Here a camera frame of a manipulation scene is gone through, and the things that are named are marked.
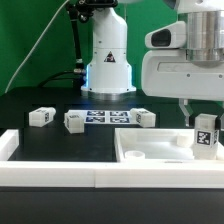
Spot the blue AprilTag sheet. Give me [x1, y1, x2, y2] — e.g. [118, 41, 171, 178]
[68, 110, 136, 125]

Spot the white U-shaped fence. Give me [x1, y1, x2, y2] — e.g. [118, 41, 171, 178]
[0, 129, 224, 188]

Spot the white square tabletop part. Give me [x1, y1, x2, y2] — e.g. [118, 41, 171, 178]
[114, 128, 224, 164]

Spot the grey cable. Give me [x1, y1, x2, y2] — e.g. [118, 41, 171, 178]
[3, 0, 72, 95]

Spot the black cable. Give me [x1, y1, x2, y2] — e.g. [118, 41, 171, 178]
[39, 69, 88, 89]

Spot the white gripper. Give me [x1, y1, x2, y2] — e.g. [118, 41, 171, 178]
[141, 50, 224, 144]

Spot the black camera stand pole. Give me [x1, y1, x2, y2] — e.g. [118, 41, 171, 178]
[65, 0, 118, 75]

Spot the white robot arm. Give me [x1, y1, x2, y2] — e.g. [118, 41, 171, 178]
[82, 0, 224, 109]

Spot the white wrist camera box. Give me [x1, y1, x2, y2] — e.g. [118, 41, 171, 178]
[145, 21, 187, 49]

